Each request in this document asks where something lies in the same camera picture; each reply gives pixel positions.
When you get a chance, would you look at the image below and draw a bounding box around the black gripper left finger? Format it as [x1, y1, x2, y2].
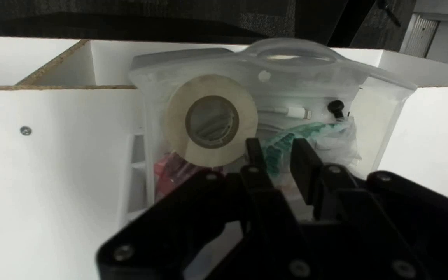
[97, 137, 299, 280]

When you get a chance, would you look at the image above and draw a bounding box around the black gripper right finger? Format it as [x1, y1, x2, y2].
[291, 137, 448, 261]

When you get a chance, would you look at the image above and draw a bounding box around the clear green plastic bag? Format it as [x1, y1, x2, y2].
[259, 115, 364, 179]

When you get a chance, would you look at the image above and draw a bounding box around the translucent plastic drawer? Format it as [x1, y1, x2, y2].
[126, 36, 419, 210]

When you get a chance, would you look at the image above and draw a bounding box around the masking tape roll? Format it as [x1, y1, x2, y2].
[164, 73, 262, 170]

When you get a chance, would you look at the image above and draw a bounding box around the red packet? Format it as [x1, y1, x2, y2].
[153, 151, 198, 199]

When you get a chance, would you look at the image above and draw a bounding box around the small black bolt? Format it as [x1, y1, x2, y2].
[326, 96, 347, 120]

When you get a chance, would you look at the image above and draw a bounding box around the white cubby shelf cabinet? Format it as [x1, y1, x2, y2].
[0, 34, 448, 280]

